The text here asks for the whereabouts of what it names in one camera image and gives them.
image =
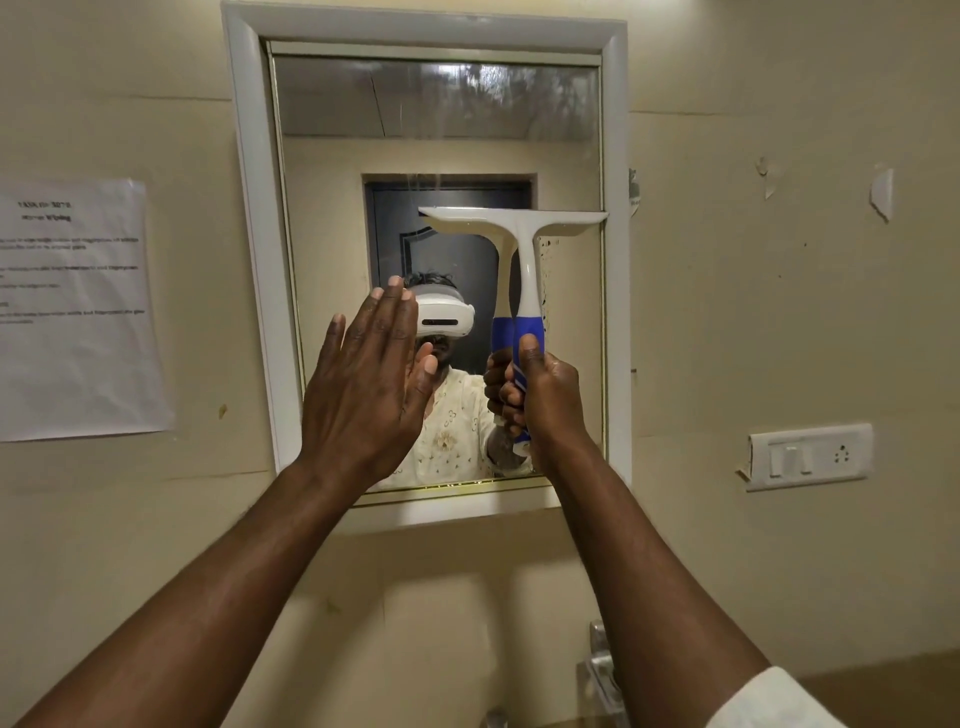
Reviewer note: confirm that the person's left hand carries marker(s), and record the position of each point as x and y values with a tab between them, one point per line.
360	397

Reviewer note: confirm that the person's right hand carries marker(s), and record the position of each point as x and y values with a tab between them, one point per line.
555	412

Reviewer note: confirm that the person's left thumb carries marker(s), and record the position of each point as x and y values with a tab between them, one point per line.
423	382

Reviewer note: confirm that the person's left middle finger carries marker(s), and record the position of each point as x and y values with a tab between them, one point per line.
388	319

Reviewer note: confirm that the person's left little finger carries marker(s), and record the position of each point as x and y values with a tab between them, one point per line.
332	345

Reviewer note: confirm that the person's right thumb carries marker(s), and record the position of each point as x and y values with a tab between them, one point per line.
531	360

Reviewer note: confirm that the white and blue squeegee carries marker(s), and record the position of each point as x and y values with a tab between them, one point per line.
529	262

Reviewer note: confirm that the person's left forearm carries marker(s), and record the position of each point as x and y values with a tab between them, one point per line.
202	607

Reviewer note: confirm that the person's right forearm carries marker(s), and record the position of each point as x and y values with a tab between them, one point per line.
645	592

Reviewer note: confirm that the white paper notice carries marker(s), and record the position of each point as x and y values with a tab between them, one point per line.
75	315

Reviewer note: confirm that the small torn white tape piece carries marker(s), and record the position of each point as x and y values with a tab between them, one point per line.
766	180

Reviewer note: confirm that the metal faucet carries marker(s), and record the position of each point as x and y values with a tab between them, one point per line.
600	675

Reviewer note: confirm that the large torn white tape piece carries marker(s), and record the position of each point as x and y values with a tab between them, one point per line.
883	193

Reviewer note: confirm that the white sleeve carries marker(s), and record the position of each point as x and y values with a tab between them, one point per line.
772	705

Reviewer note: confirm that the white framed wall mirror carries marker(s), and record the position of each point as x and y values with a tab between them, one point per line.
255	225

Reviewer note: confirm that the white switch socket plate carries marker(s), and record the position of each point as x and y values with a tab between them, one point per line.
810	456

